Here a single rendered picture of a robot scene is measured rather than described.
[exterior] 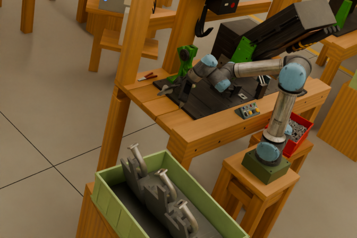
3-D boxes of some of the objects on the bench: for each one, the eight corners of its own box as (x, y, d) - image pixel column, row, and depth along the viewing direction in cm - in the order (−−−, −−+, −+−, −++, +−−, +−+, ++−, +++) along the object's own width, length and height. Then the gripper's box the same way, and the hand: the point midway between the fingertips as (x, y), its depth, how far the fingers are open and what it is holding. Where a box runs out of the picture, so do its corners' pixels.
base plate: (301, 85, 357) (302, 82, 355) (196, 121, 285) (196, 119, 284) (259, 56, 379) (260, 54, 378) (152, 83, 307) (152, 81, 306)
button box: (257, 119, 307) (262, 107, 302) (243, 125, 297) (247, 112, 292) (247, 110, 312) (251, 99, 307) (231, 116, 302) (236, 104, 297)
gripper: (205, 80, 257) (181, 102, 266) (177, 61, 248) (153, 85, 258) (207, 91, 250) (182, 113, 260) (177, 71, 242) (153, 95, 251)
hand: (168, 102), depth 257 cm, fingers open, 14 cm apart
